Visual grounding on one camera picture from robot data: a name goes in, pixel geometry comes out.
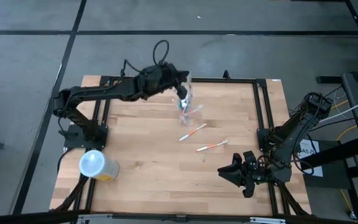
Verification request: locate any white paper sheet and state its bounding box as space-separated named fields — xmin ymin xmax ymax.
xmin=300 ymin=139 xmax=323 ymax=178

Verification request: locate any white label strip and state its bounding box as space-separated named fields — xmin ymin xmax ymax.
xmin=249 ymin=217 xmax=287 ymax=224

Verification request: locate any white cable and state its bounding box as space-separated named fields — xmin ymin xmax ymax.
xmin=318 ymin=93 xmax=358 ymax=124

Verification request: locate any black desk cable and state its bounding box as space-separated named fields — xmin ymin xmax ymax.
xmin=317 ymin=114 xmax=358 ymax=125

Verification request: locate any short black floor bar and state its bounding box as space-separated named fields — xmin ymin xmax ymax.
xmin=316 ymin=75 xmax=344 ymax=85

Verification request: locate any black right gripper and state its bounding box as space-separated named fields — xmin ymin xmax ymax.
xmin=218 ymin=151 xmax=281 ymax=199

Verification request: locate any orange white toothbrush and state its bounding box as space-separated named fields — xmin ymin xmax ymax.
xmin=195 ymin=139 xmax=229 ymax=153
xmin=178 ymin=123 xmax=208 ymax=142
xmin=186 ymin=104 xmax=204 ymax=116

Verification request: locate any black metal table frame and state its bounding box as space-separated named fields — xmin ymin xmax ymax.
xmin=48 ymin=68 xmax=313 ymax=218

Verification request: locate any black stand bar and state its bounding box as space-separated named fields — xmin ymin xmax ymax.
xmin=300 ymin=136 xmax=358 ymax=171

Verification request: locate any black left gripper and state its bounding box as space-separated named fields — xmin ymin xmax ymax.
xmin=137 ymin=62 xmax=191 ymax=100

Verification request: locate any clear acrylic holder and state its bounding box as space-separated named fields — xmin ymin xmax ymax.
xmin=176 ymin=88 xmax=204 ymax=127

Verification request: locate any yellow floor cable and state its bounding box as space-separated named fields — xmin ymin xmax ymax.
xmin=331 ymin=99 xmax=358 ymax=142

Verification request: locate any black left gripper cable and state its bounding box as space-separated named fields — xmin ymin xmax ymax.
xmin=121 ymin=39 xmax=170 ymax=77

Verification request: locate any white lidded yellow canister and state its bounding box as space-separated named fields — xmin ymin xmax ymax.
xmin=78 ymin=149 xmax=120 ymax=182

